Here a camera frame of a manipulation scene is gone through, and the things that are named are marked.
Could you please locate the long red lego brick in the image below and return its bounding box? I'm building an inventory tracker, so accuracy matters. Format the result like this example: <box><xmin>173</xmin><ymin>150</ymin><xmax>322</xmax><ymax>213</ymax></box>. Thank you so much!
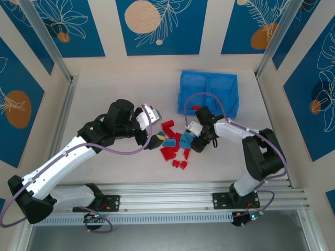
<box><xmin>159</xmin><ymin>146</ymin><xmax>176</xmax><ymax>162</ymax></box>

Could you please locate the blue two-compartment plastic bin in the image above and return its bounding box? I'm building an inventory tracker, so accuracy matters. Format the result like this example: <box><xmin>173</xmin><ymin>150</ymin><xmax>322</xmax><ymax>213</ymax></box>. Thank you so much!
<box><xmin>176</xmin><ymin>69</ymin><xmax>239</xmax><ymax>120</ymax></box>

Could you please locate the small controller circuit board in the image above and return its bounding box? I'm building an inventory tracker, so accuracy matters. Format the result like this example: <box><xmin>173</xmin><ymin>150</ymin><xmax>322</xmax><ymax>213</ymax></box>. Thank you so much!
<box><xmin>83</xmin><ymin>213</ymin><xmax>102</xmax><ymax>223</ymax></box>
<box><xmin>232</xmin><ymin>211</ymin><xmax>264</xmax><ymax>226</ymax></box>

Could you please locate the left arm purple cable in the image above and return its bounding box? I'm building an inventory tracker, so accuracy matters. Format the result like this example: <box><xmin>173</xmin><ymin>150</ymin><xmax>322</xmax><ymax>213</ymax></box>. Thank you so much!
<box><xmin>0</xmin><ymin>104</ymin><xmax>155</xmax><ymax>234</ymax></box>

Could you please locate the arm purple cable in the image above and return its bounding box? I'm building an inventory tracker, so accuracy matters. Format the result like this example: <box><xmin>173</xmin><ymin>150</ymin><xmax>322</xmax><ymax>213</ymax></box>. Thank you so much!
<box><xmin>0</xmin><ymin>104</ymin><xmax>155</xmax><ymax>234</ymax></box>
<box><xmin>183</xmin><ymin>92</ymin><xmax>287</xmax><ymax>218</ymax></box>

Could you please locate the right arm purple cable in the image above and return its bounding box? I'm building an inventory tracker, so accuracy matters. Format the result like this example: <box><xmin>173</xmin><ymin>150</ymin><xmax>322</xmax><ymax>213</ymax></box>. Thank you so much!
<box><xmin>183</xmin><ymin>92</ymin><xmax>287</xmax><ymax>218</ymax></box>

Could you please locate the aluminium side rail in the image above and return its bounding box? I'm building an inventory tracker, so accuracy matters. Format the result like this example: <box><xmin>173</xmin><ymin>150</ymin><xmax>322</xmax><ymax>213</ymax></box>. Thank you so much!
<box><xmin>38</xmin><ymin>75</ymin><xmax>79</xmax><ymax>196</ymax></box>
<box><xmin>256</xmin><ymin>74</ymin><xmax>294</xmax><ymax>188</ymax></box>

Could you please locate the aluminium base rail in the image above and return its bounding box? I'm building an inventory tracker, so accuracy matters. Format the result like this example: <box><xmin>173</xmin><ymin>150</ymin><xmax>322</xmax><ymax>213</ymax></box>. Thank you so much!
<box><xmin>22</xmin><ymin>180</ymin><xmax>311</xmax><ymax>216</ymax></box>

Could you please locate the grey slotted cable duct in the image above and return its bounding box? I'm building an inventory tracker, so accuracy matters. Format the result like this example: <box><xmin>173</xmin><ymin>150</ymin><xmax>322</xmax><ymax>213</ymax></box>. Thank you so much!
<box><xmin>32</xmin><ymin>211</ymin><xmax>235</xmax><ymax>226</ymax></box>

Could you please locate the aluminium frame post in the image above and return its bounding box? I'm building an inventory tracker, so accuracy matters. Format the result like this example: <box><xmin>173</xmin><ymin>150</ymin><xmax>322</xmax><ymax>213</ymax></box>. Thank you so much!
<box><xmin>18</xmin><ymin>0</ymin><xmax>74</xmax><ymax>83</ymax></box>
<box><xmin>255</xmin><ymin>0</ymin><xmax>322</xmax><ymax>79</ymax></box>

